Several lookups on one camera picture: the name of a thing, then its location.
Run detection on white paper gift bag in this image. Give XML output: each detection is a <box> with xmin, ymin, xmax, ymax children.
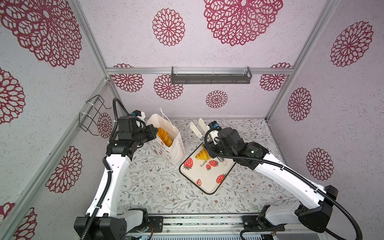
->
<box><xmin>147</xmin><ymin>108</ymin><xmax>186</xmax><ymax>166</ymax></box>

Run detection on white slotted serving tongs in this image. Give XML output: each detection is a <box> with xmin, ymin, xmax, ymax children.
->
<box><xmin>189</xmin><ymin>118</ymin><xmax>210</xmax><ymax>140</ymax></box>

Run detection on long braided fake bread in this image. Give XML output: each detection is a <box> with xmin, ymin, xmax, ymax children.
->
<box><xmin>157</xmin><ymin>128</ymin><xmax>173</xmax><ymax>148</ymax></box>

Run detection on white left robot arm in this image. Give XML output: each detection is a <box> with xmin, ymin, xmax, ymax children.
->
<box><xmin>74</xmin><ymin>98</ymin><xmax>158</xmax><ymax>240</ymax></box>

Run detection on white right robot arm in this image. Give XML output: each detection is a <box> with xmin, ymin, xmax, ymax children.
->
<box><xmin>203</xmin><ymin>121</ymin><xmax>363</xmax><ymax>240</ymax></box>

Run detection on middle fake croissant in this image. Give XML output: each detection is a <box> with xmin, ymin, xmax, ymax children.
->
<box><xmin>195</xmin><ymin>149</ymin><xmax>211</xmax><ymax>161</ymax></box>

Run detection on strawberry print rectangular tray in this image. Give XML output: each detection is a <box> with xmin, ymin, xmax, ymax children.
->
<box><xmin>179</xmin><ymin>144</ymin><xmax>236</xmax><ymax>195</ymax></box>

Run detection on black overhead light bar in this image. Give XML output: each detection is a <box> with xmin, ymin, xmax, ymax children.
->
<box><xmin>171</xmin><ymin>67</ymin><xmax>253</xmax><ymax>85</ymax></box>

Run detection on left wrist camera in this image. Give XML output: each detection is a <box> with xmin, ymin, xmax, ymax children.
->
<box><xmin>132</xmin><ymin>110</ymin><xmax>146</xmax><ymax>121</ymax></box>

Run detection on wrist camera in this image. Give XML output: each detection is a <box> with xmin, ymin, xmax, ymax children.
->
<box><xmin>132</xmin><ymin>110</ymin><xmax>146</xmax><ymax>121</ymax></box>
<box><xmin>208</xmin><ymin>120</ymin><xmax>223</xmax><ymax>143</ymax></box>

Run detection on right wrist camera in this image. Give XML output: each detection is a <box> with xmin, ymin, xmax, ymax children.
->
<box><xmin>208</xmin><ymin>120</ymin><xmax>223</xmax><ymax>143</ymax></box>

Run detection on black wire wall basket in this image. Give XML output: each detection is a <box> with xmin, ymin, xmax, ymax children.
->
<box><xmin>78</xmin><ymin>95</ymin><xmax>112</xmax><ymax>136</ymax></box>

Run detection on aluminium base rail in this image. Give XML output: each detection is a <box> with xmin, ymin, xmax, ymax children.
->
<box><xmin>77</xmin><ymin>212</ymin><xmax>331</xmax><ymax>240</ymax></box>

